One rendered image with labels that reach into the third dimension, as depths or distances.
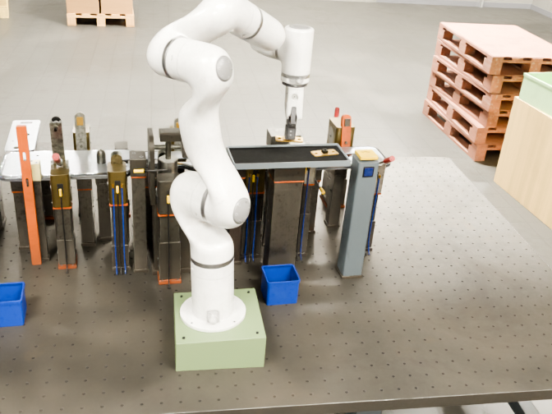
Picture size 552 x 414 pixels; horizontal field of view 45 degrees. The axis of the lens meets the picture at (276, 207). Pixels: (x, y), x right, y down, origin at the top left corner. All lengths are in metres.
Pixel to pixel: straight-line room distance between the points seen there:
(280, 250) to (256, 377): 0.48
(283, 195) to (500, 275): 0.89
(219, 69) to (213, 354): 0.80
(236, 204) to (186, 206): 0.15
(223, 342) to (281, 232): 0.47
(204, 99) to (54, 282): 0.99
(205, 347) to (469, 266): 1.11
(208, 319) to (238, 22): 0.81
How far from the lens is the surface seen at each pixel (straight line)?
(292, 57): 1.91
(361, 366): 1.98
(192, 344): 1.86
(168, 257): 2.18
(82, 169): 2.33
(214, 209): 1.69
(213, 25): 1.61
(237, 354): 1.89
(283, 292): 2.14
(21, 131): 2.17
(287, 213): 2.12
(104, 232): 2.48
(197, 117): 1.59
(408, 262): 2.49
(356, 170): 2.14
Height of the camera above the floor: 1.99
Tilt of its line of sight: 28 degrees down
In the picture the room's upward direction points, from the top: 5 degrees clockwise
